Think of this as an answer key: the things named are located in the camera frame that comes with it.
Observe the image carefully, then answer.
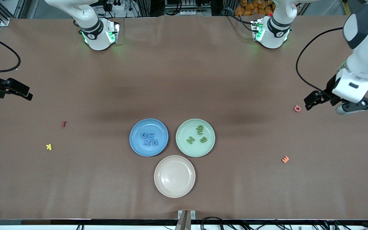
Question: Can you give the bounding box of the beige plate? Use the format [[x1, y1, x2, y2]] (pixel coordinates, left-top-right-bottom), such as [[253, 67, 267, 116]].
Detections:
[[154, 155, 196, 198]]

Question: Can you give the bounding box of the light green plate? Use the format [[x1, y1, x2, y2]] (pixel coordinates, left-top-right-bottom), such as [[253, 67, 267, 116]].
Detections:
[[176, 119, 216, 157]]

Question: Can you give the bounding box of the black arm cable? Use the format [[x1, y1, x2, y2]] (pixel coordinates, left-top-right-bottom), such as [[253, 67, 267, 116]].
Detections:
[[0, 29, 21, 73], [296, 27, 344, 95]]

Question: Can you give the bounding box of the long white power strip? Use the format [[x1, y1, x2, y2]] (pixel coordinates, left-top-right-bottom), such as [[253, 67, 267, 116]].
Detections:
[[165, 9, 212, 16]]

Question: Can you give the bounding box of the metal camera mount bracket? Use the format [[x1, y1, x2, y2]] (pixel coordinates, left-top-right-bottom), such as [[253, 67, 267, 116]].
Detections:
[[175, 210, 196, 230]]

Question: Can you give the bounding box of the black base cable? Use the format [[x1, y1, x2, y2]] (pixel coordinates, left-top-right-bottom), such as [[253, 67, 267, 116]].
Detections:
[[224, 9, 256, 32], [73, 19, 84, 35]]

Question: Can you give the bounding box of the blue plate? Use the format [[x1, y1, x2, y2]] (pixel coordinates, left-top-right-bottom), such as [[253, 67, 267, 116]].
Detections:
[[129, 119, 169, 157]]

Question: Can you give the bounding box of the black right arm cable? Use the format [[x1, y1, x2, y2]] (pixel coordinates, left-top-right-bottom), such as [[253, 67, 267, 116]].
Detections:
[[0, 29, 21, 73]]

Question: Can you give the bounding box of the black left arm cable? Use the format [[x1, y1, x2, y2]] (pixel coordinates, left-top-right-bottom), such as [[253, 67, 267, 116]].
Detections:
[[296, 27, 344, 95]]

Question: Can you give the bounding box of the bag of orange fruits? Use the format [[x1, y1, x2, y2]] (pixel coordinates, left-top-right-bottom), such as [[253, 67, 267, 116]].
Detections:
[[234, 0, 275, 16]]

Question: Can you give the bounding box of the aluminium frame profile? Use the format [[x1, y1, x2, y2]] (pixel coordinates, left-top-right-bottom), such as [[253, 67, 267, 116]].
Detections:
[[0, 0, 11, 27]]

